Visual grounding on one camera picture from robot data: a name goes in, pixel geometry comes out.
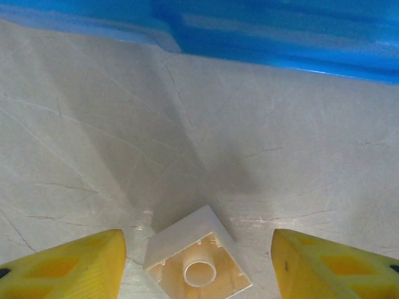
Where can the small white lego brick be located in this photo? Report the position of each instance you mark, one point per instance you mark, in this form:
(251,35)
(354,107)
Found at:
(187,236)

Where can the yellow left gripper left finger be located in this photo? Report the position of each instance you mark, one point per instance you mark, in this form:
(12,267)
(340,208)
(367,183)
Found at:
(62,268)

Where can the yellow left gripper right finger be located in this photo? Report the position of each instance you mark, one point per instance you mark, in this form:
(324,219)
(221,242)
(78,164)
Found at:
(336,271)

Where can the blue plastic bin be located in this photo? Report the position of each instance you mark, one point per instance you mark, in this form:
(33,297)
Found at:
(280,37)
(78,12)

